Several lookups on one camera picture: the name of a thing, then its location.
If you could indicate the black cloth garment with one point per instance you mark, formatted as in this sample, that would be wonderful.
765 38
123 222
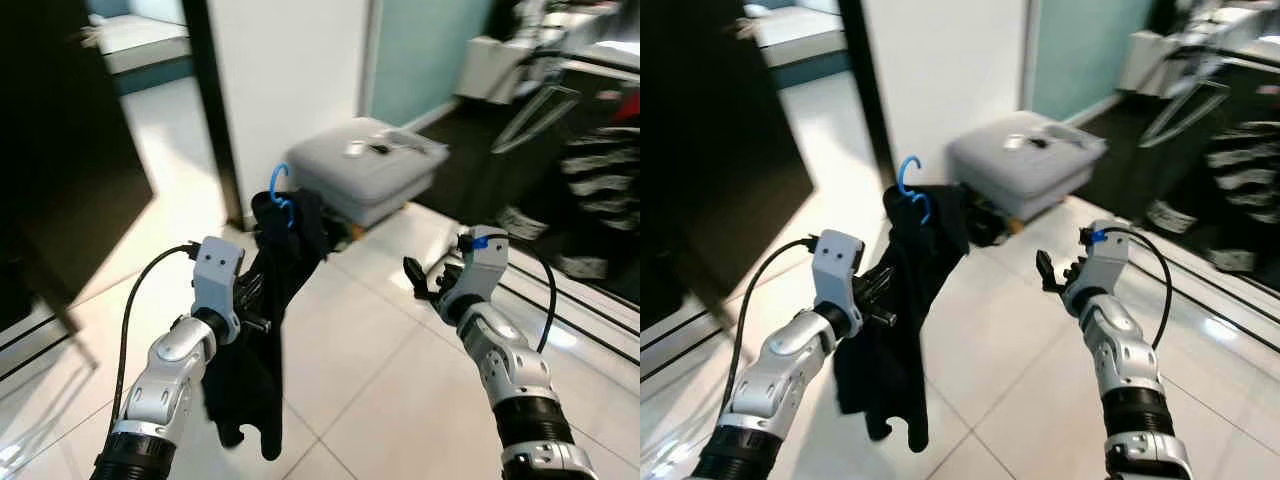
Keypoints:
885 380
255 390

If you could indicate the blue plastic clothes hanger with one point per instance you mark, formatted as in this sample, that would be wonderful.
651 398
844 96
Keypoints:
272 185
901 180

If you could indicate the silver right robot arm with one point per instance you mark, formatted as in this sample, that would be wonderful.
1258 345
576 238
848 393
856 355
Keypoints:
510 370
1125 365

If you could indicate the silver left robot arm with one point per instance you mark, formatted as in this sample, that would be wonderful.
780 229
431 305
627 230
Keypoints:
785 375
165 385

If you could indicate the black bag with orange items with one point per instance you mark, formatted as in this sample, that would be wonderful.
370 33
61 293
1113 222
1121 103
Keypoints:
988 225

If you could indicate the grey padded ottoman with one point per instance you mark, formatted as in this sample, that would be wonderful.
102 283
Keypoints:
370 185
1030 175

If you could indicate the zebra striped garment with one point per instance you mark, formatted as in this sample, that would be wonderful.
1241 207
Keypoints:
1245 165
600 170

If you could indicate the black door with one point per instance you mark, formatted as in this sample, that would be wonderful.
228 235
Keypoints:
720 150
60 150

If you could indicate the white shelf unit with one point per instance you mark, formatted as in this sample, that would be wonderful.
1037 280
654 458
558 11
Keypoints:
490 65
1150 60

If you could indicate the black metal clothes rack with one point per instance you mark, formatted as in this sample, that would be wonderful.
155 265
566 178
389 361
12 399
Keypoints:
1250 70
600 75

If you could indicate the white bed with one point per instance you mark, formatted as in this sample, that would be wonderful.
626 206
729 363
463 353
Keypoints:
140 40
800 35

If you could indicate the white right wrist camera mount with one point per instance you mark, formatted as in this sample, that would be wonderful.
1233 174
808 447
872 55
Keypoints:
1105 265
485 272

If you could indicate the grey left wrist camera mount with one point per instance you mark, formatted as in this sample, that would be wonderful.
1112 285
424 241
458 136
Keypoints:
215 275
838 265

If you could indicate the black door frame post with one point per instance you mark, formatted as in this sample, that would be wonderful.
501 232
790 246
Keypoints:
210 100
870 90

